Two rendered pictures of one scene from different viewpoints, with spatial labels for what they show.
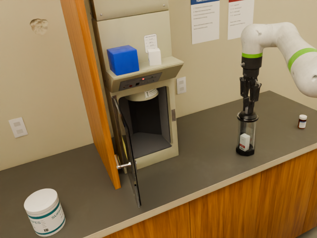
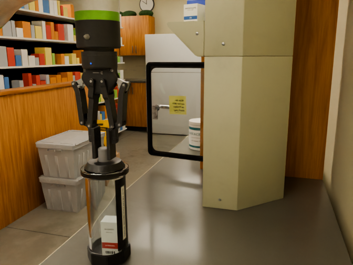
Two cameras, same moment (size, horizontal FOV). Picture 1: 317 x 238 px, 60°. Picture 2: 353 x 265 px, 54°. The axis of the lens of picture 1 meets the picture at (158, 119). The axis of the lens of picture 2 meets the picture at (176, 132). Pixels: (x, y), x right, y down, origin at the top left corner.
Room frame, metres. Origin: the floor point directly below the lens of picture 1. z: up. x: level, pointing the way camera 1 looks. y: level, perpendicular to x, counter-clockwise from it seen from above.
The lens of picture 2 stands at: (1.84, -0.95, 1.41)
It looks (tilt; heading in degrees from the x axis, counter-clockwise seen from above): 12 degrees down; 128
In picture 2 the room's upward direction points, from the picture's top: straight up
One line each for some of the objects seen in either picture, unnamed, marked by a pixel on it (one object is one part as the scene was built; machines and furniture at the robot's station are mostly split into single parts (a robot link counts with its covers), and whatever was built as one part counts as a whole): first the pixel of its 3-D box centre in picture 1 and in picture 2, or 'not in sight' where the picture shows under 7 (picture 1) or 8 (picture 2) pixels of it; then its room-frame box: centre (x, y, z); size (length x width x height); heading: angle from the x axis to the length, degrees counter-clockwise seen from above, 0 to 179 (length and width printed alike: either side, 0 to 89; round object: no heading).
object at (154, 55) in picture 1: (154, 56); (194, 14); (1.18, -0.01, 1.54); 0.05 x 0.05 x 0.06; 5
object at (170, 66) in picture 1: (146, 76); (197, 41); (1.17, 0.03, 1.46); 0.32 x 0.12 x 0.10; 112
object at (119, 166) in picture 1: (121, 160); not in sight; (0.92, 0.17, 1.20); 0.10 x 0.05 x 0.03; 14
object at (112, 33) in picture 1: (136, 91); (250, 82); (1.33, 0.10, 1.33); 0.32 x 0.25 x 0.77; 112
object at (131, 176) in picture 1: (126, 151); (179, 111); (1.00, 0.15, 1.19); 0.30 x 0.01 x 0.40; 14
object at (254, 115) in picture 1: (247, 113); (104, 161); (1.25, -0.46, 1.18); 0.09 x 0.09 x 0.07
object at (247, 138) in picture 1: (246, 132); (106, 210); (1.25, -0.46, 1.06); 0.11 x 0.11 x 0.21
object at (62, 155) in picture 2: not in sight; (73, 152); (-0.95, 0.99, 0.49); 0.60 x 0.42 x 0.33; 112
